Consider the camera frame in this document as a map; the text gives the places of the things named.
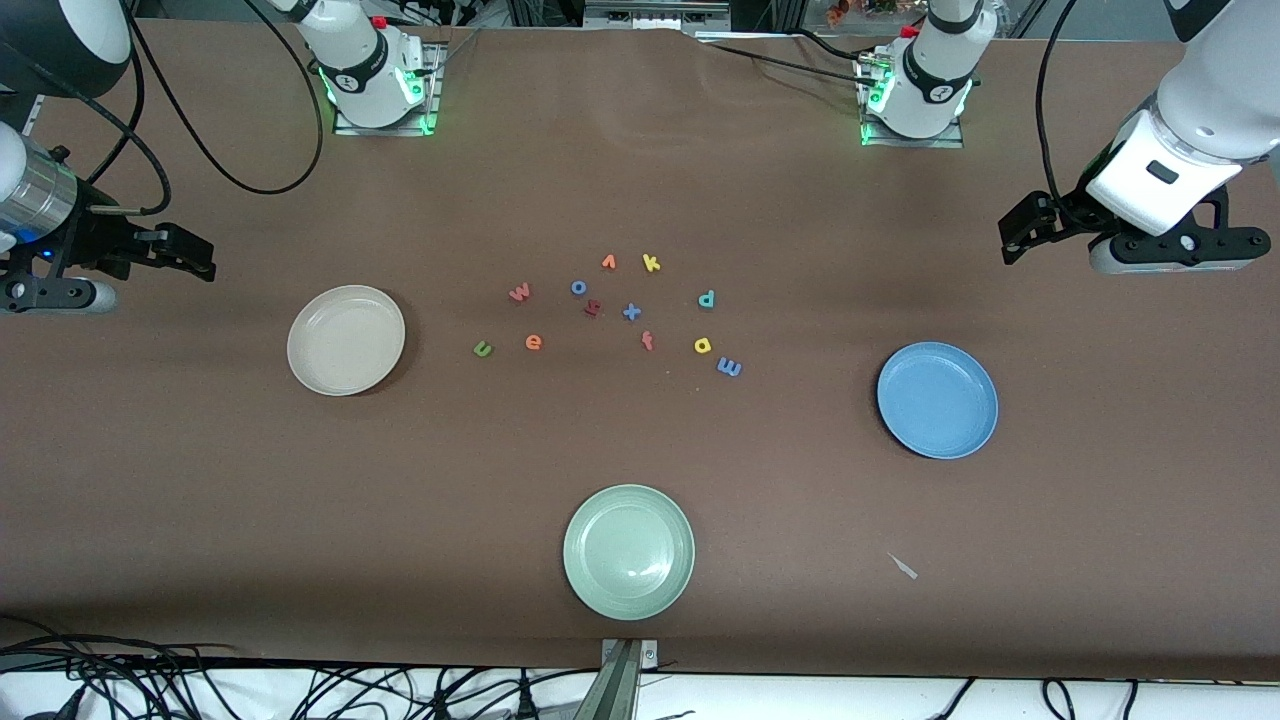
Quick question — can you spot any beige round plate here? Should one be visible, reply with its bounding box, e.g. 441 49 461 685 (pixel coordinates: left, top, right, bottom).
286 285 407 397

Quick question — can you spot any blue round plate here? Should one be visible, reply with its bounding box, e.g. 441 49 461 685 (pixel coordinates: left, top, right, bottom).
876 342 1000 461

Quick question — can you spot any brown table cover sheet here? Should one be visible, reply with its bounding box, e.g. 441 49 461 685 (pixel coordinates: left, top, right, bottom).
0 15 1280 683

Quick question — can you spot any grey power strip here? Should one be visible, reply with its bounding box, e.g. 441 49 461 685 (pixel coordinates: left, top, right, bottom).
583 0 732 29

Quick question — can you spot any green round plate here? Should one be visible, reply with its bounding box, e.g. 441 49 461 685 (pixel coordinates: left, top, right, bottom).
562 484 696 621

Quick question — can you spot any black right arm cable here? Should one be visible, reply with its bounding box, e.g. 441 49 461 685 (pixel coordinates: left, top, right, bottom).
0 0 326 216

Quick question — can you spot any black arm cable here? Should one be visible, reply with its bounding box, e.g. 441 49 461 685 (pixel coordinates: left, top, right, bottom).
1034 0 1083 221
0 0 326 216

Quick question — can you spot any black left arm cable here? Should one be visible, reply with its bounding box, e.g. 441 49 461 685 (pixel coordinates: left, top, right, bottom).
1034 0 1083 221

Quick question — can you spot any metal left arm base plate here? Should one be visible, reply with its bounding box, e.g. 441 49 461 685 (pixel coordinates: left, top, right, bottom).
858 50 967 150

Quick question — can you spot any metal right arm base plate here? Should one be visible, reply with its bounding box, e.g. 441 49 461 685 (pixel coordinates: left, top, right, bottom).
333 40 446 138

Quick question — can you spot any black cable on table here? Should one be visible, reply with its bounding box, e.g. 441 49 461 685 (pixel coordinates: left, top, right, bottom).
695 30 881 81

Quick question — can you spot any metal table edge bracket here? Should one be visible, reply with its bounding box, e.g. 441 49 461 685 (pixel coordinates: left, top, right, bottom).
598 638 661 720

